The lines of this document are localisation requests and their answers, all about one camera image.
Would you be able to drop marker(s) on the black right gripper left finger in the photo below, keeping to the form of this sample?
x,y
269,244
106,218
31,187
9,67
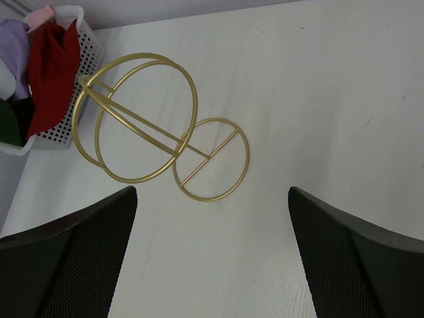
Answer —
x,y
68,267

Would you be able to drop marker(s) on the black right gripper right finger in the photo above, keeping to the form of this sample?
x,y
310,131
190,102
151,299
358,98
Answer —
x,y
355,268

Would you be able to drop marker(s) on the dark green cap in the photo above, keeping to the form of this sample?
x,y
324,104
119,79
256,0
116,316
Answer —
x,y
9,133

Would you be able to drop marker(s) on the white NY cap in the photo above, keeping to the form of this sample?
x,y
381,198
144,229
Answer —
x,y
7,82

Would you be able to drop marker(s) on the black cap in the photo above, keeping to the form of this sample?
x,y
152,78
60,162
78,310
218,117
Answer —
x,y
24,110

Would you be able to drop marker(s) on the red cap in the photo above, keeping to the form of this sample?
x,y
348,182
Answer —
x,y
53,64

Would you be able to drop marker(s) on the purple cap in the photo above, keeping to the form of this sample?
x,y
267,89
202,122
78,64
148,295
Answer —
x,y
15,51

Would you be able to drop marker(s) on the pink cap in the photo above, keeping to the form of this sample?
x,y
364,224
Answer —
x,y
40,17

